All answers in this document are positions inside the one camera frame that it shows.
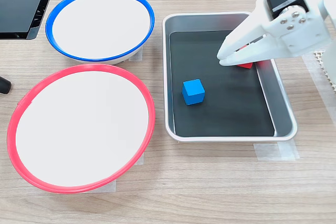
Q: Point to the blue cube block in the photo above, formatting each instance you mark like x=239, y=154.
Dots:
x=193, y=93

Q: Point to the black rounded object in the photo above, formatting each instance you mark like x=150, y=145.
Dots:
x=4, y=85

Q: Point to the blue-rimmed white dish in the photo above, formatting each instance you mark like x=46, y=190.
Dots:
x=99, y=24

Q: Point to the red-rimmed white dish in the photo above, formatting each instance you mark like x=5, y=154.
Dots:
x=78, y=129

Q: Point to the black tray liner mat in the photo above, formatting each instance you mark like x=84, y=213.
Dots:
x=231, y=108

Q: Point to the silver metal tray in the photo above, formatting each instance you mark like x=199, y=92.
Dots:
x=281, y=115

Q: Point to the black flat device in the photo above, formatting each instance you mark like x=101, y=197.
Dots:
x=18, y=9

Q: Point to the clear tape strip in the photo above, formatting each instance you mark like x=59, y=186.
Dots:
x=140, y=159
x=137, y=55
x=275, y=153
x=109, y=186

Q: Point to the red cube block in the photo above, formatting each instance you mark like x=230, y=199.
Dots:
x=246, y=66

